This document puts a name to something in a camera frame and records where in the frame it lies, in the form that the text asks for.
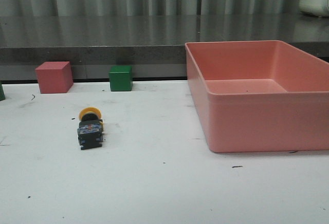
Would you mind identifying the pink cube block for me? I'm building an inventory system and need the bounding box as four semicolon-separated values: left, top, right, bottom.
35;61;74;94

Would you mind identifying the green cube block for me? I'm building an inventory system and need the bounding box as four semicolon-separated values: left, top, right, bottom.
109;65;133;91

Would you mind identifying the dark grey counter shelf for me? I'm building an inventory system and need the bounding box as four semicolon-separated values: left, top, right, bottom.
1;14;328;82

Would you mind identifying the yellow push button switch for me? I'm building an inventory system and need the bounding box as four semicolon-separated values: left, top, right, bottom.
77;107;104;150

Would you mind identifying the pink plastic bin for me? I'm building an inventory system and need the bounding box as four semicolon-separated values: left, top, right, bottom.
185;41;328;153

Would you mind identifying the green block at left edge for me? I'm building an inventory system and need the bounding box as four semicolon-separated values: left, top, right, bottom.
0;81;6;101

